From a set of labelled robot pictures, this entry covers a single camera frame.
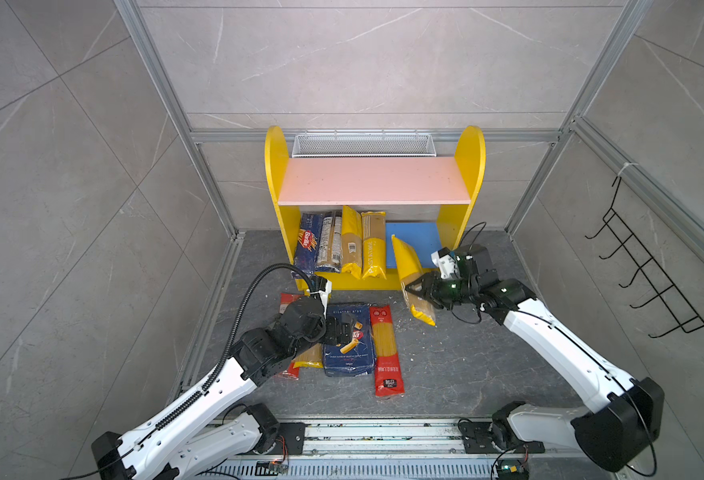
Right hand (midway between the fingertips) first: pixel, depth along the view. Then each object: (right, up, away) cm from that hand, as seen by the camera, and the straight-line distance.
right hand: (408, 288), depth 75 cm
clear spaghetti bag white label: (-22, +10, +16) cm, 29 cm away
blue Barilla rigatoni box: (-14, -20, +6) cm, 25 cm away
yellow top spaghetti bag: (+1, +5, +1) cm, 5 cm away
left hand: (-17, -5, -4) cm, 18 cm away
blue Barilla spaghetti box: (-29, +13, +18) cm, 36 cm away
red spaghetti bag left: (-32, -25, +8) cm, 41 cm away
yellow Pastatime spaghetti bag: (-8, +12, +17) cm, 23 cm away
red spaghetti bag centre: (-5, -25, +7) cm, 27 cm away
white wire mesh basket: (-11, +45, +23) cm, 52 cm away
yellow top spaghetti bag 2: (-26, -21, +8) cm, 35 cm away
